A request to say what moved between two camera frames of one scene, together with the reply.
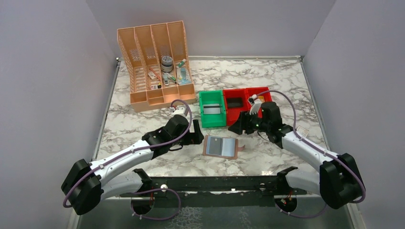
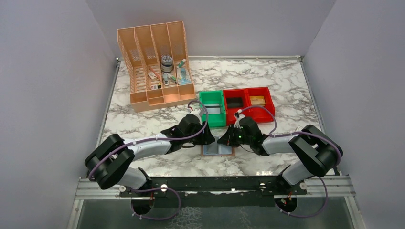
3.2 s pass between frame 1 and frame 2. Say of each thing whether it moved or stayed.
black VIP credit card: stayed
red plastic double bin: stayed
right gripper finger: moved
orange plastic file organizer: stayed
